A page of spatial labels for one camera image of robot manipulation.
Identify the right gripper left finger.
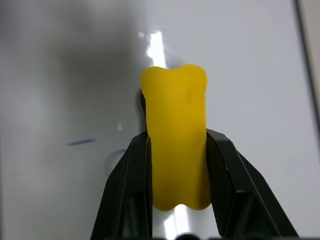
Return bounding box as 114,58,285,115
89,131,154,239

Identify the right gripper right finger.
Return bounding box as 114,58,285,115
205,126,300,239

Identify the yellow whiteboard eraser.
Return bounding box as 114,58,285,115
138,63,213,213

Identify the black-framed small whiteboard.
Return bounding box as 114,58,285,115
0,0,320,240

